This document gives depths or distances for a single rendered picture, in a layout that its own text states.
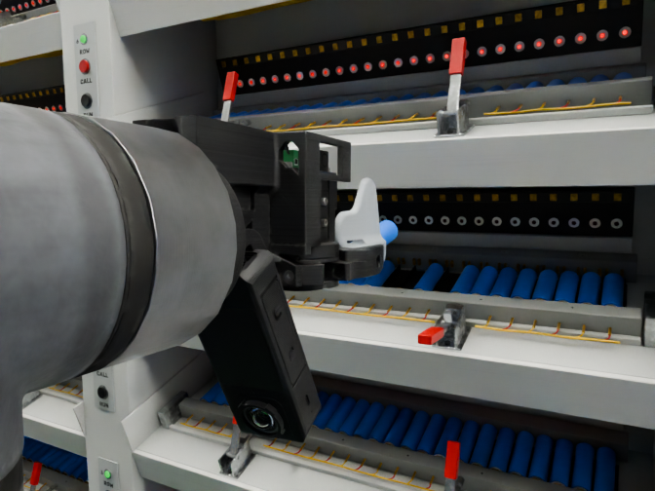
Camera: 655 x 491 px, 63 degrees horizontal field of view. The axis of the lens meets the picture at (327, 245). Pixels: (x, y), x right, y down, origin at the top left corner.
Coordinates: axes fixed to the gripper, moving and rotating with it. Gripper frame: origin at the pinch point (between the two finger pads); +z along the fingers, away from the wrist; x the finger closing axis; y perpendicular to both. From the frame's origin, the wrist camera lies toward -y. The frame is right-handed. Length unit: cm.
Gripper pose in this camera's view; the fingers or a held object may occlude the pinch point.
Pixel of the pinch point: (357, 253)
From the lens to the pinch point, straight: 40.5
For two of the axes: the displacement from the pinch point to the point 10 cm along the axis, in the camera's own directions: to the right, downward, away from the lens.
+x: -8.8, -0.4, 4.7
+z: 4.7, -0.6, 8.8
